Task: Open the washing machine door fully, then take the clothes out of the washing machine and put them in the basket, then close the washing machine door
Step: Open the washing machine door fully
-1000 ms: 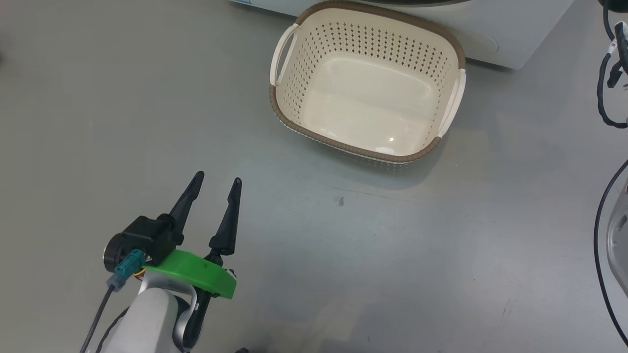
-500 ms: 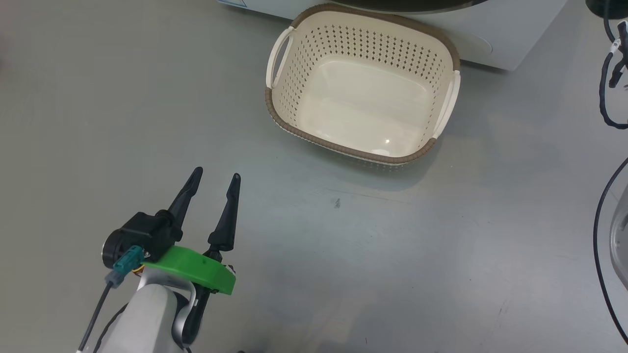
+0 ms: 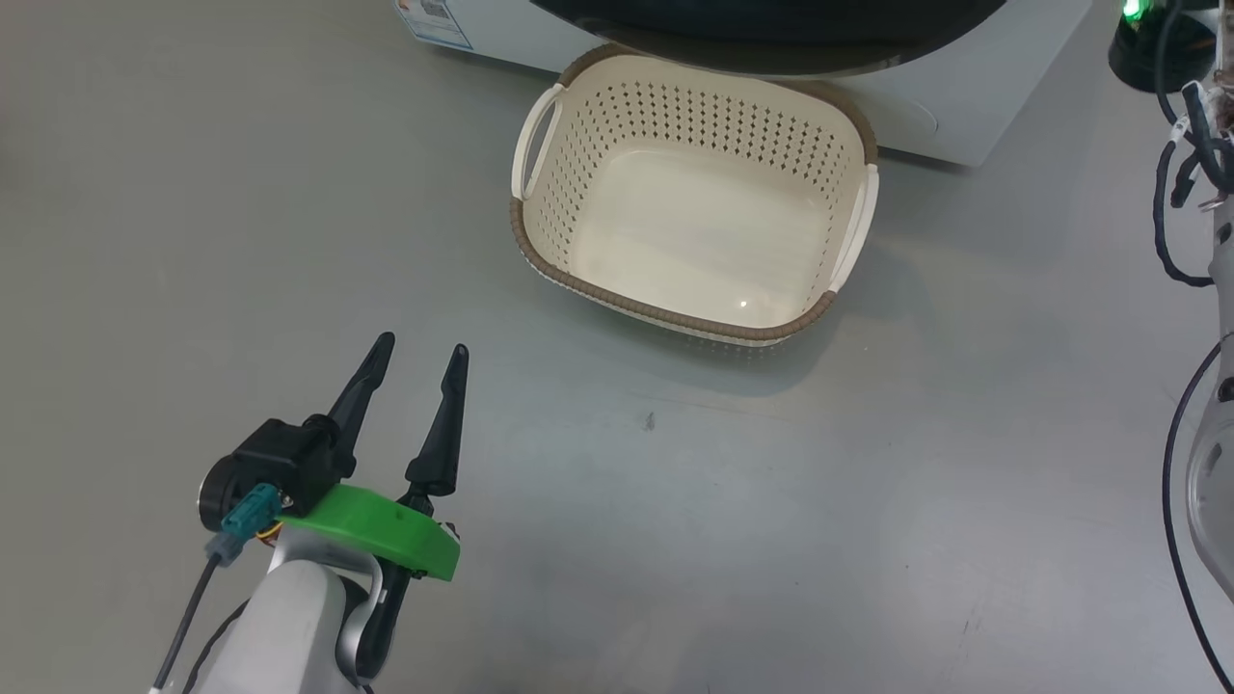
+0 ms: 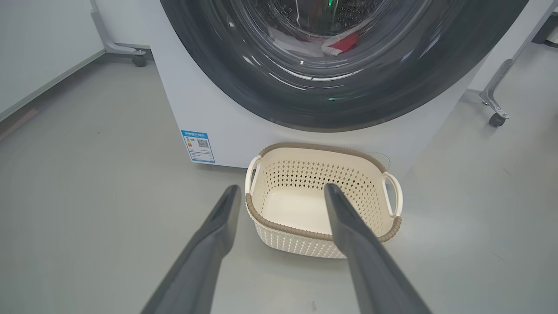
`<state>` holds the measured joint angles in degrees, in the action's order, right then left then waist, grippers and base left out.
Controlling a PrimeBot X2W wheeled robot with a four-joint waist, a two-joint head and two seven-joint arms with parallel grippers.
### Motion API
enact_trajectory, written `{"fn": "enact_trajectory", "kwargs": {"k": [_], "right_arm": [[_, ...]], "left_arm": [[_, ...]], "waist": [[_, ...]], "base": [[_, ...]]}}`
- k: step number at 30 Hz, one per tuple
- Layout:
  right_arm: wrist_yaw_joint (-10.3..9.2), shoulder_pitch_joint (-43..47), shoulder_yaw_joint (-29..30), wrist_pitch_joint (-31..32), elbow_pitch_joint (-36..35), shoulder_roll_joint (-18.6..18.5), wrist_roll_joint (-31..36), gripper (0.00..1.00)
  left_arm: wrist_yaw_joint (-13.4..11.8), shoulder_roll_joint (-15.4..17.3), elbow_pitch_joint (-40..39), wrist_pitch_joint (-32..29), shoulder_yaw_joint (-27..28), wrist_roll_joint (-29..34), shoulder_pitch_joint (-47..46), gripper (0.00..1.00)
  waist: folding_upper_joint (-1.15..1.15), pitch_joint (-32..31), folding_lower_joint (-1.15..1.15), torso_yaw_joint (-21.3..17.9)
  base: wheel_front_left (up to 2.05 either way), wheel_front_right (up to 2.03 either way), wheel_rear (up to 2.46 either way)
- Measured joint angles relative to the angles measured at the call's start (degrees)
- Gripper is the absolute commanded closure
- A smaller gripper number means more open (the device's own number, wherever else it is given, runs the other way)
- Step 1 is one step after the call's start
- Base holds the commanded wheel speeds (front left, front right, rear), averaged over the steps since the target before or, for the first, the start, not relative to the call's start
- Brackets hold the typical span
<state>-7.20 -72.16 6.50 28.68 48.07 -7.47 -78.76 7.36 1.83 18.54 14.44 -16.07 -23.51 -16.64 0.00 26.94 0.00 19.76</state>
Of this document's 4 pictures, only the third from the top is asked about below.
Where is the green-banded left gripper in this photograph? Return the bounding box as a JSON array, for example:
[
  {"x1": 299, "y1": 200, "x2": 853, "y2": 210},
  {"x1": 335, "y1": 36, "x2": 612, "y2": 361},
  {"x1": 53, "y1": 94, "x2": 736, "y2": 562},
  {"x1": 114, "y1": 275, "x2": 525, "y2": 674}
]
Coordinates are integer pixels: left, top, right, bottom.
[{"x1": 278, "y1": 332, "x2": 470, "y2": 583}]

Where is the cream perforated laundry basket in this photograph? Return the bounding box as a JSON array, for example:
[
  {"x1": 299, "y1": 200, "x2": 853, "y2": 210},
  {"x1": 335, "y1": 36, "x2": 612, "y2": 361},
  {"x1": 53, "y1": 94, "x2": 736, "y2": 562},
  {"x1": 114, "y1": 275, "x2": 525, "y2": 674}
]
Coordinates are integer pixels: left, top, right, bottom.
[{"x1": 509, "y1": 43, "x2": 880, "y2": 348}]

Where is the white washing machine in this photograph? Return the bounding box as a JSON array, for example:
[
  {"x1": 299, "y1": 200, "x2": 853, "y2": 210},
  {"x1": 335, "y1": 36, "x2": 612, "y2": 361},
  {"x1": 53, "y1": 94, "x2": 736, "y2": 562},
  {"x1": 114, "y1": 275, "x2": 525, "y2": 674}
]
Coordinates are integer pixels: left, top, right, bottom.
[{"x1": 393, "y1": 0, "x2": 1095, "y2": 167}]

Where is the blue white energy label sticker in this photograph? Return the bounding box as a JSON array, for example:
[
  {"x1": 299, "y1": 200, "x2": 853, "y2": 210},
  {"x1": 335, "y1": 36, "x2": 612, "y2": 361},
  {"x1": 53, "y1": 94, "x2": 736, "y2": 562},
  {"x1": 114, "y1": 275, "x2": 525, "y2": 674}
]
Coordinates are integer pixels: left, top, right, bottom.
[{"x1": 393, "y1": 0, "x2": 475, "y2": 51}]

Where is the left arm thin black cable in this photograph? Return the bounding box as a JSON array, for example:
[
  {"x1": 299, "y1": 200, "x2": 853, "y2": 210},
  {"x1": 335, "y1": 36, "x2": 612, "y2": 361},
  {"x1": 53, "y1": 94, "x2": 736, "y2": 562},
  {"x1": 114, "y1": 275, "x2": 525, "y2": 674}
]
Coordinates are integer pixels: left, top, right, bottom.
[{"x1": 183, "y1": 600, "x2": 252, "y2": 694}]

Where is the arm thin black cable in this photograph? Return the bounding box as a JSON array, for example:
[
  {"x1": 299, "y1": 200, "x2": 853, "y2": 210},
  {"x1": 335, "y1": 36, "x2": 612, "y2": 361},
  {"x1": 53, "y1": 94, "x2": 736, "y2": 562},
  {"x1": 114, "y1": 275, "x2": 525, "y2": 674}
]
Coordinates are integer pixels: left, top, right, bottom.
[
  {"x1": 1152, "y1": 82, "x2": 1234, "y2": 288},
  {"x1": 183, "y1": 600, "x2": 252, "y2": 694}
]

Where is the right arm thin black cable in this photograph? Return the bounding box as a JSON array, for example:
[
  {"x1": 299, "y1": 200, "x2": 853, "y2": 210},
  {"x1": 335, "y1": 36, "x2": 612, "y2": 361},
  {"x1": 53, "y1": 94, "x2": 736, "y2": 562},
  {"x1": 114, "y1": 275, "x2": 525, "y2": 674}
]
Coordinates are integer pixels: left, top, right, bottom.
[{"x1": 1152, "y1": 82, "x2": 1234, "y2": 288}]

